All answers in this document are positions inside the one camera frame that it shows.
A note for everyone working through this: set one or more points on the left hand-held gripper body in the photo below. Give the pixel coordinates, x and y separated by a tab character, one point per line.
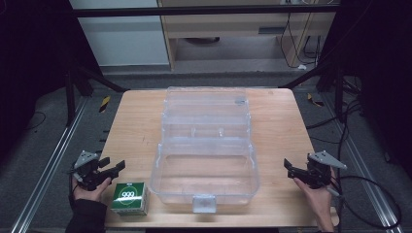
86	168

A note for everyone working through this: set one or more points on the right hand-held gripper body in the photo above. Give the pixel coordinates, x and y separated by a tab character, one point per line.
319	170

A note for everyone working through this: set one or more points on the green medicine box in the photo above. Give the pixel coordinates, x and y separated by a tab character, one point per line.
129	198

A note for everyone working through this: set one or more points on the clear plastic storage box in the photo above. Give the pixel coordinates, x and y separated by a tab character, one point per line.
204	145

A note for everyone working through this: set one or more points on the person's left hand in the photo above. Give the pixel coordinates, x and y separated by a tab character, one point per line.
92	191

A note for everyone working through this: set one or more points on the person's right hand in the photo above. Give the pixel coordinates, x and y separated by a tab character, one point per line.
315	197

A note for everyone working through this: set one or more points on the yellow black tape strip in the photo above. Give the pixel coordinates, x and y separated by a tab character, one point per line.
104	104
314	100

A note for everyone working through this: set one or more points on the black metal stand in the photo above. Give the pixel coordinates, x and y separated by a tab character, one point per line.
69	97
338	93

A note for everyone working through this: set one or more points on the white plug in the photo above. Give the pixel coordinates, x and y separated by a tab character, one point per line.
302	67

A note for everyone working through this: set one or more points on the black curtain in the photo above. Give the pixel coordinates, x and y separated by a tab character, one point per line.
379	64
29	64

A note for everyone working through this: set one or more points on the white cabinet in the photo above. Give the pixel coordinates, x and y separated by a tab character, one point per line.
129	42

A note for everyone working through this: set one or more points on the wooden desk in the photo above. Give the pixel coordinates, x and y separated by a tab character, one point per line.
226	24

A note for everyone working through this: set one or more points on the black horizontal bar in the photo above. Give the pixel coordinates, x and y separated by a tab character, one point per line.
194	11

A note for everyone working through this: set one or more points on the aluminium floor rail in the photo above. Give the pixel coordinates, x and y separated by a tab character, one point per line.
48	168
362	168

